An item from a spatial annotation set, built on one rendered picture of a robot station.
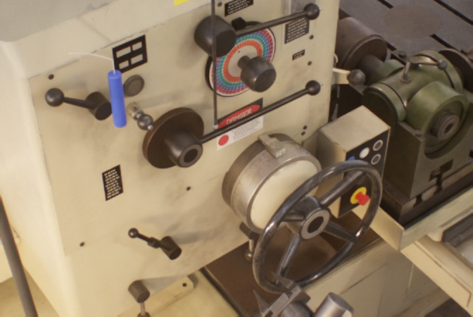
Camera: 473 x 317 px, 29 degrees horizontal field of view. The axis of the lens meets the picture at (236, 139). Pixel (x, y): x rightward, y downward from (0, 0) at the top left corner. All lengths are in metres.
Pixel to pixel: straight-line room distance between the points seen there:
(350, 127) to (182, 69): 0.59
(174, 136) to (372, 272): 1.38
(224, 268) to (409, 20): 1.07
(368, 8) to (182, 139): 1.51
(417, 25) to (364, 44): 0.61
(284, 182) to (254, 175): 0.07
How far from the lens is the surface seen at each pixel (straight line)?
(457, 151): 2.60
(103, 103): 1.69
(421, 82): 2.50
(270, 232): 1.93
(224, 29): 1.75
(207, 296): 2.81
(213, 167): 2.07
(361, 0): 3.27
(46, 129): 1.72
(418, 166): 2.48
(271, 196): 2.07
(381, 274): 3.14
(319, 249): 2.92
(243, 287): 2.81
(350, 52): 2.58
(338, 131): 2.24
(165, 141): 1.87
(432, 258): 2.85
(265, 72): 1.84
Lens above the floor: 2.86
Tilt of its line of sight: 44 degrees down
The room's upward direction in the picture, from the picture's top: straight up
